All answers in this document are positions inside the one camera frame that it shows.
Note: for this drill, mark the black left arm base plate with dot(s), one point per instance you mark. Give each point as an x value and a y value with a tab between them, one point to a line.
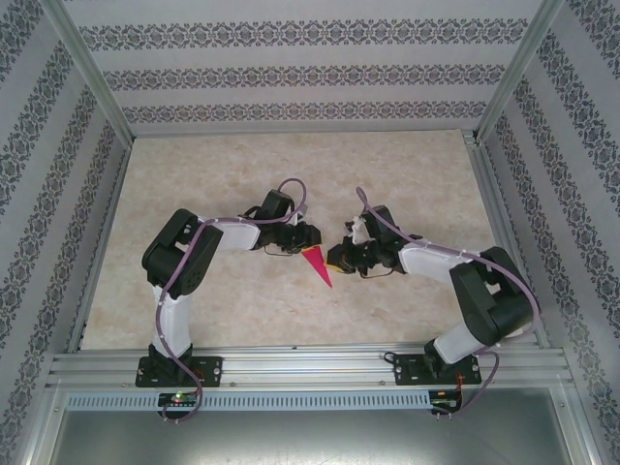
213	370

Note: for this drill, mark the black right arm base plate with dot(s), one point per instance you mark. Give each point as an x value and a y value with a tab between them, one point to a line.
404	370

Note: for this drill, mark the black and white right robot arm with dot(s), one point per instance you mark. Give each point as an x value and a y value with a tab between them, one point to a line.
499	300

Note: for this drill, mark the pink square paper sheet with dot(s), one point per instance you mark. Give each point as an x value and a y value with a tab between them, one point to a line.
317	264

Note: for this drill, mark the aluminium side rail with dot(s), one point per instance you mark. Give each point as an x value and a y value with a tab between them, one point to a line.
113	194
491	194

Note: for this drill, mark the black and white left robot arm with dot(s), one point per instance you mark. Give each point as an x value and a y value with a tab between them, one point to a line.
179	261

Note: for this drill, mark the aluminium mounting rail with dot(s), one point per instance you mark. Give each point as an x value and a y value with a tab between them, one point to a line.
310	368

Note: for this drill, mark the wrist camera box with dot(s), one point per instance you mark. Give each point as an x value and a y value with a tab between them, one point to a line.
301	214
356	230

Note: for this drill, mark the aluminium frame post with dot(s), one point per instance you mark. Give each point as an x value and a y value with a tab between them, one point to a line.
97	82
513	82

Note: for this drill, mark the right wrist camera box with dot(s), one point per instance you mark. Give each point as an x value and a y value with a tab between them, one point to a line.
356	230

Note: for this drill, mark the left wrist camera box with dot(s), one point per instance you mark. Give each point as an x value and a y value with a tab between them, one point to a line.
301	214

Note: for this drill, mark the grey metal sheet panel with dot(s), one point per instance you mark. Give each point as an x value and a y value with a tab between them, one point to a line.
310	441

